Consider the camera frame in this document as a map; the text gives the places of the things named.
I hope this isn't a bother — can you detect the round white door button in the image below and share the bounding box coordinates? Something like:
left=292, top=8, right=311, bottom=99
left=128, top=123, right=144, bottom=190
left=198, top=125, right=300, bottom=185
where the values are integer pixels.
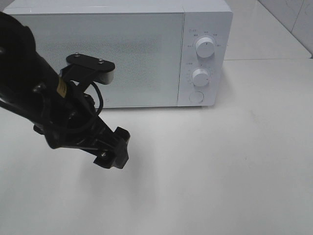
left=189, top=92, right=204, bottom=103

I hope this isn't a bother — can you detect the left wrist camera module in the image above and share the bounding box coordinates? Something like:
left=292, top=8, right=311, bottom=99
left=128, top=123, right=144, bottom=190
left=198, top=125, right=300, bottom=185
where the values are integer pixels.
left=60, top=53, right=115, bottom=85

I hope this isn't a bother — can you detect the white microwave knob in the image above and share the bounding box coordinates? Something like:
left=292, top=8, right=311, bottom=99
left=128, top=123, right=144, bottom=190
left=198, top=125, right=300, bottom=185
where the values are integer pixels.
left=195, top=36, right=216, bottom=58
left=192, top=69, right=210, bottom=87

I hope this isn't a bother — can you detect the white microwave door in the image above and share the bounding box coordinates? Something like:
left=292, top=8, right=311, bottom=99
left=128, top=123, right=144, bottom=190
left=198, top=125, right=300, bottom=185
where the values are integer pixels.
left=16, top=13, right=183, bottom=108

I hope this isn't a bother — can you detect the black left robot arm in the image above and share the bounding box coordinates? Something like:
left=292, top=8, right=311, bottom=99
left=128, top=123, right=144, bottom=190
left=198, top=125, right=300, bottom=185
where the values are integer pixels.
left=0, top=13, right=130, bottom=169

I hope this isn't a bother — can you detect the white microwave oven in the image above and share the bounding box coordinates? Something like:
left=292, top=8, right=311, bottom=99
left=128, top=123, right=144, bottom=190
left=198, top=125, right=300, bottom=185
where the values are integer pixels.
left=4, top=0, right=233, bottom=107

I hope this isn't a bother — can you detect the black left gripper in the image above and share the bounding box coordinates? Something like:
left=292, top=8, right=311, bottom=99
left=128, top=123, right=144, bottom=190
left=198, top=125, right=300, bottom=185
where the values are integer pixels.
left=33, top=82, right=130, bottom=169

